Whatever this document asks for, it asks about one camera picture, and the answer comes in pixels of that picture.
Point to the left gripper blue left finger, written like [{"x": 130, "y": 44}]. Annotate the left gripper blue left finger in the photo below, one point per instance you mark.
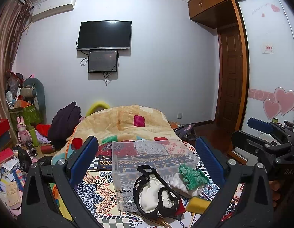
[{"x": 80, "y": 160}]

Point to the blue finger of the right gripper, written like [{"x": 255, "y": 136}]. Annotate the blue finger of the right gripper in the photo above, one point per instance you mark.
[{"x": 259, "y": 125}]

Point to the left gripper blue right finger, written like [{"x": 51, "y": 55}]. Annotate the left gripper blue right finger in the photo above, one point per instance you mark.
[{"x": 214, "y": 161}]

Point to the green knitted cloth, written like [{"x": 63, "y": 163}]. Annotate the green knitted cloth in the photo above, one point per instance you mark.
[{"x": 192, "y": 178}]

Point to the yellow sponge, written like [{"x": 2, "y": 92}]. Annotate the yellow sponge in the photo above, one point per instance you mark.
[{"x": 197, "y": 205}]

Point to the clear plastic storage bin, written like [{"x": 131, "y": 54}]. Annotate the clear plastic storage bin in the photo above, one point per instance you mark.
[{"x": 164, "y": 156}]

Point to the black white cap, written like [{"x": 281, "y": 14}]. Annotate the black white cap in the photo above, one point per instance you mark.
[{"x": 153, "y": 197}]

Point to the white cloth bag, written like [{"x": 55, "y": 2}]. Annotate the white cloth bag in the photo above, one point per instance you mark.
[{"x": 176, "y": 183}]

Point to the patterned bed sheet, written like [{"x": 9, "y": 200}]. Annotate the patterned bed sheet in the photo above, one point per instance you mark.
[{"x": 97, "y": 193}]

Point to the wooden door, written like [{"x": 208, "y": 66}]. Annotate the wooden door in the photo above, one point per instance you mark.
[{"x": 230, "y": 77}]

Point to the dark bag on floor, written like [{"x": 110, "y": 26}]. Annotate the dark bag on floor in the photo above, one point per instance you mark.
[{"x": 186, "y": 132}]

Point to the dark purple jacket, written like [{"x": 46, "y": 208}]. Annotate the dark purple jacket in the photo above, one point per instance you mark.
[{"x": 63, "y": 125}]

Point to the white wardrobe sliding door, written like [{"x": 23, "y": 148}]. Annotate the white wardrobe sliding door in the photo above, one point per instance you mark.
[{"x": 270, "y": 42}]

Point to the pink bunny doll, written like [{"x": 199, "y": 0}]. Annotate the pink bunny doll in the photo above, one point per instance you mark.
[{"x": 23, "y": 134}]

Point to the beige patchwork blanket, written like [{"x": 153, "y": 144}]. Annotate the beige patchwork blanket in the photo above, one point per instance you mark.
[{"x": 125, "y": 123}]

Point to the green gift bag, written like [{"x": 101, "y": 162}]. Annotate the green gift bag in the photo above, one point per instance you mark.
[{"x": 31, "y": 116}]

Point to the grey green plush toy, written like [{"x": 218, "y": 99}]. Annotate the grey green plush toy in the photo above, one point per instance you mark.
[{"x": 33, "y": 90}]

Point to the red box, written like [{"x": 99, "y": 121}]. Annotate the red box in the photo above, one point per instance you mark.
[{"x": 4, "y": 126}]

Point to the wooden overhead cabinet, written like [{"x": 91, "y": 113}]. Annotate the wooden overhead cabinet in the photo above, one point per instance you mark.
[{"x": 212, "y": 13}]

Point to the white air conditioner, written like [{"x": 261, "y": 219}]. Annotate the white air conditioner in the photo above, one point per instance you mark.
[{"x": 52, "y": 7}]

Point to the striped brown curtain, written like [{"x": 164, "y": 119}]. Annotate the striped brown curtain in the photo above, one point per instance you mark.
[{"x": 13, "y": 18}]

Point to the wall power socket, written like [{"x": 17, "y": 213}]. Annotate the wall power socket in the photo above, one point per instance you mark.
[{"x": 180, "y": 115}]

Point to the small wall monitor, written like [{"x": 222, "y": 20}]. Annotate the small wall monitor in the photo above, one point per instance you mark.
[{"x": 102, "y": 61}]

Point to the large wall television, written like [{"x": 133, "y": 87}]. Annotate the large wall television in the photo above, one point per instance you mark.
[{"x": 95, "y": 35}]

